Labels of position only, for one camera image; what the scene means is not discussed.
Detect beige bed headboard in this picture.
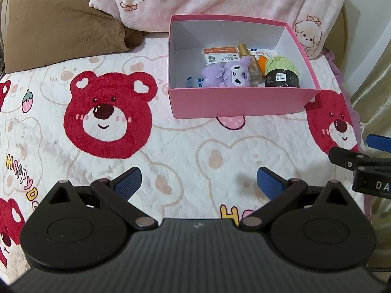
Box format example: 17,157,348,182
341,1,356,71

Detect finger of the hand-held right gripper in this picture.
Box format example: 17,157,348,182
329,146,371,170
366,134,391,154

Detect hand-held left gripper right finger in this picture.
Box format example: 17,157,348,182
240,167,349,232

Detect beige satin curtain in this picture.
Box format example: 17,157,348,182
350,15,391,136

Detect orange makeup sponge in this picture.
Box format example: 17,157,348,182
258,55,271,82

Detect small white printed packet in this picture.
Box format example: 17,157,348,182
249,48,277,58

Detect brown pillow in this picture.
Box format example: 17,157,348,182
3,0,145,74

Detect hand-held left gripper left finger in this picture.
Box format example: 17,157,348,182
49,166,158,231

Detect purple plush toy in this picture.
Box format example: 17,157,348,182
202,60,252,88

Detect pink cardboard box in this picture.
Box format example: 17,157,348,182
168,15,321,119

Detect clear plastic box orange label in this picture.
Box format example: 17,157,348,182
201,46,242,65

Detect foundation bottle with gold cap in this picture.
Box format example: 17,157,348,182
238,44,264,86

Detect green yarn ball black label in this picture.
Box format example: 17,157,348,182
264,55,301,88

